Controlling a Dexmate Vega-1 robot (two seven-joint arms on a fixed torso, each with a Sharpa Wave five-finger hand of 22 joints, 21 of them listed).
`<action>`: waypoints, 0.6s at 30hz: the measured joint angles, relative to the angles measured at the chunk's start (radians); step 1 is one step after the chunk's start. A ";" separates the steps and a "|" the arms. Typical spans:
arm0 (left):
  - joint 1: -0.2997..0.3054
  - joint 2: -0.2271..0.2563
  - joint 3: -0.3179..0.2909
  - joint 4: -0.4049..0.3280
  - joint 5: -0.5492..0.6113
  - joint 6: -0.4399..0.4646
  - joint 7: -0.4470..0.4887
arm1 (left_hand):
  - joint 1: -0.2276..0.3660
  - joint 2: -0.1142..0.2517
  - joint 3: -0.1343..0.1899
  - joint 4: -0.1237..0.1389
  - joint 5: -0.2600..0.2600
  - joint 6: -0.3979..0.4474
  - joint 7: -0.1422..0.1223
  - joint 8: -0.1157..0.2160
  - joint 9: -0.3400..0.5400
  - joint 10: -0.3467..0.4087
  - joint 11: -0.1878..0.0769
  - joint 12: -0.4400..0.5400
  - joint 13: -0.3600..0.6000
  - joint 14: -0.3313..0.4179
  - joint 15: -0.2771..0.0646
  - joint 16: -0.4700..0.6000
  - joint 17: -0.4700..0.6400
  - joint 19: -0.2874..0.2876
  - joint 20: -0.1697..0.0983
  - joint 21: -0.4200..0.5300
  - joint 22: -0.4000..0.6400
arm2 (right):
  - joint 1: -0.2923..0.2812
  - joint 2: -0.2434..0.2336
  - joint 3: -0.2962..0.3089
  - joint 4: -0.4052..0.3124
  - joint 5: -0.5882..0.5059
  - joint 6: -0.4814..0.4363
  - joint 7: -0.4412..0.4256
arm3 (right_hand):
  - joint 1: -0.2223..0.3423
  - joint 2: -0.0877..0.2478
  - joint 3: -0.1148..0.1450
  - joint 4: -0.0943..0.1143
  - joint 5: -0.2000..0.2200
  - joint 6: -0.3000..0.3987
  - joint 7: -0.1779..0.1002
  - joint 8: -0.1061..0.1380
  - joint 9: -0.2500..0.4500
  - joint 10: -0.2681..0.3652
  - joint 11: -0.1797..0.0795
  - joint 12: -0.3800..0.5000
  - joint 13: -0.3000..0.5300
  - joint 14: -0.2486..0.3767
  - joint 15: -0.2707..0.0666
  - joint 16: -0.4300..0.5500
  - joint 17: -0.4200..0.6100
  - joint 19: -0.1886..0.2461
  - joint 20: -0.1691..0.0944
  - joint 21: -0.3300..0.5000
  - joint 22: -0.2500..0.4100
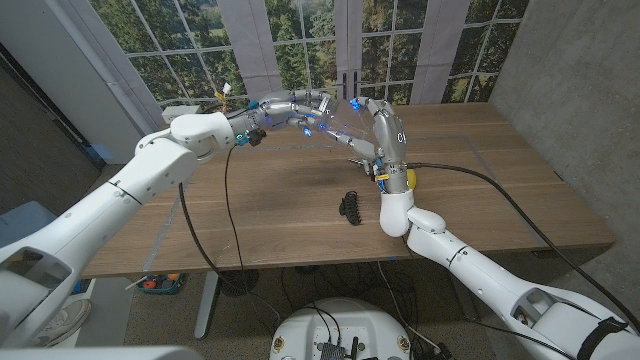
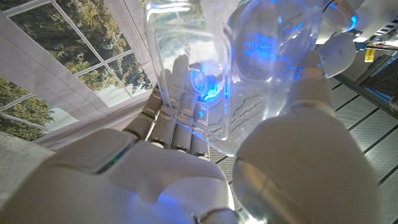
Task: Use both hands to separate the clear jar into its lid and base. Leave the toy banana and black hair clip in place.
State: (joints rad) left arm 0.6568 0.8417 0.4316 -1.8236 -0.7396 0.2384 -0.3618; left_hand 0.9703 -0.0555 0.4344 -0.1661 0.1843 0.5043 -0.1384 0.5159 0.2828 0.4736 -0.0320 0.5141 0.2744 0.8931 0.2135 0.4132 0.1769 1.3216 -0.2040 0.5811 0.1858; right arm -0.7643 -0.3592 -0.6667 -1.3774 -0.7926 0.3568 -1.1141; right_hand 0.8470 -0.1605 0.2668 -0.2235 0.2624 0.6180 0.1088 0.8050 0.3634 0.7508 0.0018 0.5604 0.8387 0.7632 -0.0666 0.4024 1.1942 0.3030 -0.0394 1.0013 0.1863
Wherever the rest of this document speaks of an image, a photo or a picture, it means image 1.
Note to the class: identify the white power strip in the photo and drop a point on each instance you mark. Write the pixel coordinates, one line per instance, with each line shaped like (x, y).
(177, 112)

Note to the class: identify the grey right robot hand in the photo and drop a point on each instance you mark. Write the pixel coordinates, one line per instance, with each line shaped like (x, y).
(390, 135)

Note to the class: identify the printed window backdrop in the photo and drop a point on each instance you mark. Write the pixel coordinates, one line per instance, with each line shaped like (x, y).
(300, 50)

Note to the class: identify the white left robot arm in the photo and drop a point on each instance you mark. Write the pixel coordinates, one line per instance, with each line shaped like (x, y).
(110, 200)

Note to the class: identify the black hair clip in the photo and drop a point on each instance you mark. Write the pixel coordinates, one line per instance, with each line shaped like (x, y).
(350, 207)

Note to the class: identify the white sneaker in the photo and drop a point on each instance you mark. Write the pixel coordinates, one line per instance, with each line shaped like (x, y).
(65, 322)

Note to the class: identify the grey blue storage box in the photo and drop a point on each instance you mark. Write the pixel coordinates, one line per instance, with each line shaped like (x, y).
(20, 220)

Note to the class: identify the white table leg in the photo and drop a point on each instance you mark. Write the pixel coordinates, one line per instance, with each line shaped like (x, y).
(204, 310)

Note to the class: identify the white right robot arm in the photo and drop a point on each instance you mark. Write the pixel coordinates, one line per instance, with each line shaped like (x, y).
(490, 280)

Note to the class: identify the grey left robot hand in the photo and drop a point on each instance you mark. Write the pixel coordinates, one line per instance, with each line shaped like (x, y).
(282, 112)

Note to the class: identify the black round fan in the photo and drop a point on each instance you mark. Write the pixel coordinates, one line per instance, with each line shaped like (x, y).
(242, 284)

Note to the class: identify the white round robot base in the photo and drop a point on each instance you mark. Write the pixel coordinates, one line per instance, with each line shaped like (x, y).
(300, 330)

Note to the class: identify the blue and black pad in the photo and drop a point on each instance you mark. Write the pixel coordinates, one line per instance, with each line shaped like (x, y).
(80, 286)

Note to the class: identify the basket of colourful toys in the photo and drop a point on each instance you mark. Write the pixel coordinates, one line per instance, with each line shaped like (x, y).
(160, 285)

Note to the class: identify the yellow toy banana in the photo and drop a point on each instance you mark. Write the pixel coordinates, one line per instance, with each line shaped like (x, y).
(411, 178)

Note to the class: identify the clear glass jar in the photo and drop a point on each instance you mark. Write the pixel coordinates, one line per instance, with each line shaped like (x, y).
(350, 120)

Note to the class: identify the white robot torso edge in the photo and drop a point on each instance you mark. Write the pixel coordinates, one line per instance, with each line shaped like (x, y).
(100, 354)

